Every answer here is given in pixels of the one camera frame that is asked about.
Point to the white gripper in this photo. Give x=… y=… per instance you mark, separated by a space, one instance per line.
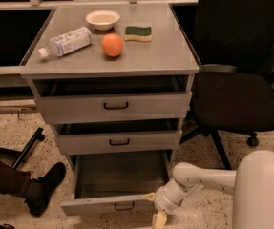
x=163 y=201

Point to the grey bottom drawer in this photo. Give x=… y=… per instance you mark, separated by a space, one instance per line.
x=109 y=183

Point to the grey drawer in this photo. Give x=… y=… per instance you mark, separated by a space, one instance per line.
x=117 y=136
x=109 y=183
x=83 y=100

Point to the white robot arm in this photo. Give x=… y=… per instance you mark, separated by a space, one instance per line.
x=251 y=186

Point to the grey middle drawer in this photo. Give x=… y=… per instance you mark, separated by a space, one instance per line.
x=117 y=136

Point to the grey top drawer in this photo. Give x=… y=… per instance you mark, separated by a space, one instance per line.
x=83 y=100

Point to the grey drawer cabinet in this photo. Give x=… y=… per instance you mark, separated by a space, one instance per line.
x=167 y=54

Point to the black shoe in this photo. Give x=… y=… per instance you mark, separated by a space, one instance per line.
x=40 y=189

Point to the black chair base left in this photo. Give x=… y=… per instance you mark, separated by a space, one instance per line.
x=18 y=157

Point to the person's leg brown trousers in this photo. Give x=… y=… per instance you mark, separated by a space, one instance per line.
x=12 y=181

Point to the orange fruit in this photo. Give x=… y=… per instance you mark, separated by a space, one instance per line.
x=112 y=45

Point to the green yellow sponge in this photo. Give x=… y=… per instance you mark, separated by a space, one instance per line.
x=140 y=34

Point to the clear plastic water bottle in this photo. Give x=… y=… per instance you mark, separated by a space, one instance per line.
x=66 y=43

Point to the white bowl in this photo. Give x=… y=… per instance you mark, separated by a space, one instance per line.
x=102 y=20

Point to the black office chair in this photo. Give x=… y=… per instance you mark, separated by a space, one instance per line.
x=234 y=42

